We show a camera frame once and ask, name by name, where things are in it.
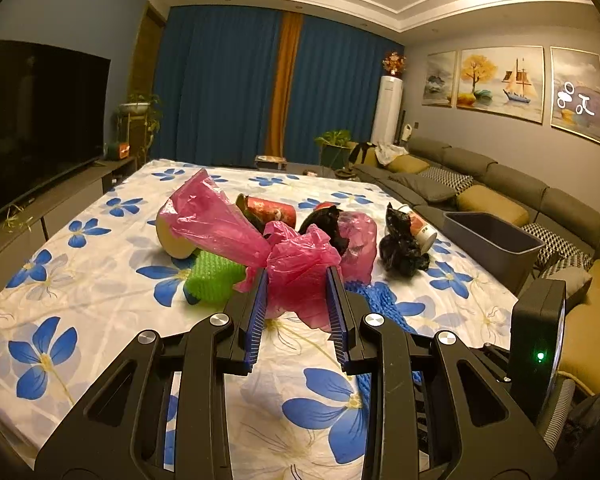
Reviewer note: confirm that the small yellow cushion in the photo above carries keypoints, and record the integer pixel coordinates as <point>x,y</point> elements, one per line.
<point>407,164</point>

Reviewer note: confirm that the blue knitted cloth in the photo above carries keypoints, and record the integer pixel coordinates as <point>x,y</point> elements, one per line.
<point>375,300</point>

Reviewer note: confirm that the potted plant in dark pot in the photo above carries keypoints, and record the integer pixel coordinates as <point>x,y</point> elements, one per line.
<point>335,142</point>

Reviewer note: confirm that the grey sectional sofa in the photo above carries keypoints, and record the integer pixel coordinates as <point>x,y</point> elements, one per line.
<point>570,205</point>

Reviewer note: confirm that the large pink plastic bag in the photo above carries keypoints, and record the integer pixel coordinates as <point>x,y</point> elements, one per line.
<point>210,220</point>

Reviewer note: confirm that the wooden door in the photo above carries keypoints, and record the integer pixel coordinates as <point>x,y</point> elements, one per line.
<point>147,60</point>

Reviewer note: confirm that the blue floral blanket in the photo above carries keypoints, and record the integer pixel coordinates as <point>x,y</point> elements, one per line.
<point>105,270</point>

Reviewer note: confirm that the black cloth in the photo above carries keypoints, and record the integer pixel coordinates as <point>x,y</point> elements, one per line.
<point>364,152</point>

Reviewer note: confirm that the black television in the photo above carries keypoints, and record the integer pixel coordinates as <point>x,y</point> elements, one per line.
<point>35,125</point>

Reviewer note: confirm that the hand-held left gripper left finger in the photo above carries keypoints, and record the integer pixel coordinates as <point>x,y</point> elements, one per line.
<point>257,320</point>

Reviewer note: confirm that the white tower air conditioner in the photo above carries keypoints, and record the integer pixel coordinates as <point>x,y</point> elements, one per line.
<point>386,110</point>

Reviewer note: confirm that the yellow ribbon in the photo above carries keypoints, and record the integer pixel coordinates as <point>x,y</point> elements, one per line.
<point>15,220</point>

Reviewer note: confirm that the purple sky painting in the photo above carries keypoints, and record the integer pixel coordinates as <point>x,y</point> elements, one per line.
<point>577,95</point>

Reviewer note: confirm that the large yellow cushion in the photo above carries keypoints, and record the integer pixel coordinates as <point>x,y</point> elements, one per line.
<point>490,202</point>

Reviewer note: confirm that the small pink plastic bag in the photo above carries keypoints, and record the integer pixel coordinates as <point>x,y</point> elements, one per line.
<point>360,245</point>

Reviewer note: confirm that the dark coffee table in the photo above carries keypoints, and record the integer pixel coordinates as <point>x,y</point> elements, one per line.
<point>305,169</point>

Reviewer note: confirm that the trailing plant in white pot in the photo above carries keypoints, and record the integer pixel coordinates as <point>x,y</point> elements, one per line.
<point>140,105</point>

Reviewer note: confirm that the grey plastic bin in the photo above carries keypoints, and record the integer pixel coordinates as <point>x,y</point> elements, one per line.
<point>490,255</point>

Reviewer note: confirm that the black plastic bag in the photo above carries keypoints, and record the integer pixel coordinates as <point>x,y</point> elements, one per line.
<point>397,255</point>
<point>325,225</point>

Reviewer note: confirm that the houndstooth patterned cushion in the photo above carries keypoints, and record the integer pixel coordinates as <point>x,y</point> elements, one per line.
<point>450,177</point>
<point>560,245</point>

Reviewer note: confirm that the red printed paper cup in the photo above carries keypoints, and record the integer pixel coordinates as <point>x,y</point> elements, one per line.
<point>324,206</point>
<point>272,211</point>

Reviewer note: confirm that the white cloth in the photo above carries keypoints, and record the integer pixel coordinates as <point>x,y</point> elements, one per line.
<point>391,151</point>

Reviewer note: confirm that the small grey landscape painting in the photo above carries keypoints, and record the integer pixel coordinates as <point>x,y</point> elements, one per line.
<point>439,80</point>

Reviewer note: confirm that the printed flat box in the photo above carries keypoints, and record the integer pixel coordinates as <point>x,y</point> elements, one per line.
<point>271,161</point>

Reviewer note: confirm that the white printed paper cup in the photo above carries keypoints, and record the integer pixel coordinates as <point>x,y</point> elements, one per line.
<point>422,230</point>

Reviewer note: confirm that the dark tea set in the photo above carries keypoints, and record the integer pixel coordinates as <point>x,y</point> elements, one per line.
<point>346,173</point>

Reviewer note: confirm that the green knitted cloth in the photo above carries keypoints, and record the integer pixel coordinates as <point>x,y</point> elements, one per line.
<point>210,275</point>

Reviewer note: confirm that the light grey cushion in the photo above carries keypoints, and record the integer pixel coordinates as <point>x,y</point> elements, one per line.
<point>575,280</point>

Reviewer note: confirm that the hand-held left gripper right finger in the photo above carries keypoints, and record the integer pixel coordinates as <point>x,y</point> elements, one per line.
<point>337,320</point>

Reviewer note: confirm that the blue curtain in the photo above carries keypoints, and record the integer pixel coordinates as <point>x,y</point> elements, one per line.
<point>220,85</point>
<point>345,90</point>

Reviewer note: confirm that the beige paper bowl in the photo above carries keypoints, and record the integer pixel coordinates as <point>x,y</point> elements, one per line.
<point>172,240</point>

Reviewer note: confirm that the artificial flower bouquet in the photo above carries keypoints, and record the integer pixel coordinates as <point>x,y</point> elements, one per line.
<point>395,62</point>

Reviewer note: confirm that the dark grey cushion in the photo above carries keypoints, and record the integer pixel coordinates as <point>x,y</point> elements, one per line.
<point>420,187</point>

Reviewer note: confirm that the gold plant stand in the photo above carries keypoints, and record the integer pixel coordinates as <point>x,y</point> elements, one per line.
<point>122,132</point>

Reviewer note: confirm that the grey television cabinet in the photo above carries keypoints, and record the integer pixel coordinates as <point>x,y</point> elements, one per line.
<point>65,200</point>

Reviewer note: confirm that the white bottle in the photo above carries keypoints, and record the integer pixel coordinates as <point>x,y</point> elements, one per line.
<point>406,132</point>

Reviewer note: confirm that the orange curtain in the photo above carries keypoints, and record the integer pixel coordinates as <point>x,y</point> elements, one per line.
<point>284,85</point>

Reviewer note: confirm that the sailboat and tree painting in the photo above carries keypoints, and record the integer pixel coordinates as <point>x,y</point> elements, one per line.
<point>500,85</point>

